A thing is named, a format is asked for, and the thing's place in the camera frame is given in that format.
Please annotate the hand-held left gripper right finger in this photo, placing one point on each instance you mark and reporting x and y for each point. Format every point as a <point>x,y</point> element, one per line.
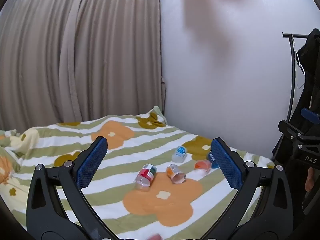
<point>226,162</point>

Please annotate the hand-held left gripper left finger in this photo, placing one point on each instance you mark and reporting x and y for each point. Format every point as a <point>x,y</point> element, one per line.
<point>91,162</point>

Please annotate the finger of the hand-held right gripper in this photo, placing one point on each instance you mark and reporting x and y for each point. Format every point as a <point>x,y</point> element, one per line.
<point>291,130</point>
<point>311,116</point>

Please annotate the clear cup red orange label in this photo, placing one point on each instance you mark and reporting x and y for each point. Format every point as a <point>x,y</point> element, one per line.
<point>203,166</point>

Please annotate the white cup blue label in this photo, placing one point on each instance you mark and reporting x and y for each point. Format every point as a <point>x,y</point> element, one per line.
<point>179,153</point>

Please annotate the clear cup red green label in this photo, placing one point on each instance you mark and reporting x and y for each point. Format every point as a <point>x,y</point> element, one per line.
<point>145,176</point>

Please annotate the person's right hand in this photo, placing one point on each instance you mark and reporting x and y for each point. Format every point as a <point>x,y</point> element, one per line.
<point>310,180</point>

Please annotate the black clothes rack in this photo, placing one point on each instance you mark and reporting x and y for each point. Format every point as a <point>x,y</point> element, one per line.
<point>310,80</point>
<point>293,80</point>

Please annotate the striped floral blanket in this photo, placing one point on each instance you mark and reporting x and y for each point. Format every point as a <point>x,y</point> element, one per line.
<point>150,200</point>

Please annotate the beige curtain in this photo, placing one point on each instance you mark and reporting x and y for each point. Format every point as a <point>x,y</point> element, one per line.
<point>75,55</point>

